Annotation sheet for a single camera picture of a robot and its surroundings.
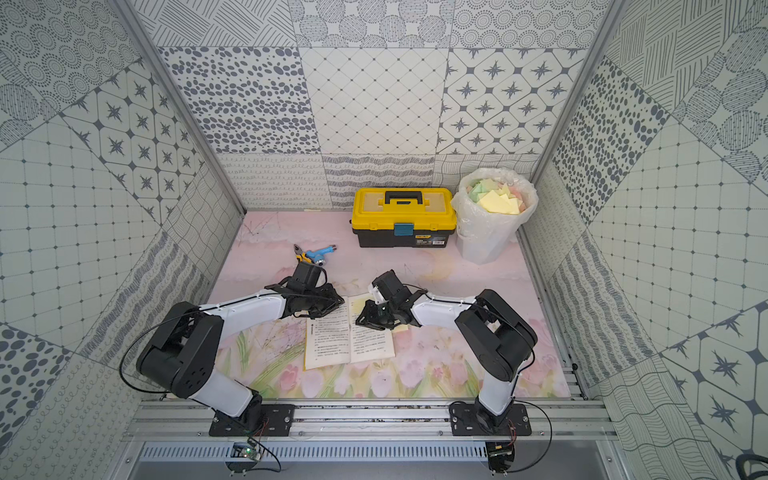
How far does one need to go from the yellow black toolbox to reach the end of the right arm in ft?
0.84

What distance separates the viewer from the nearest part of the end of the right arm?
709 millimetres

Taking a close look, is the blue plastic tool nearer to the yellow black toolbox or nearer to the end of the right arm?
the yellow black toolbox
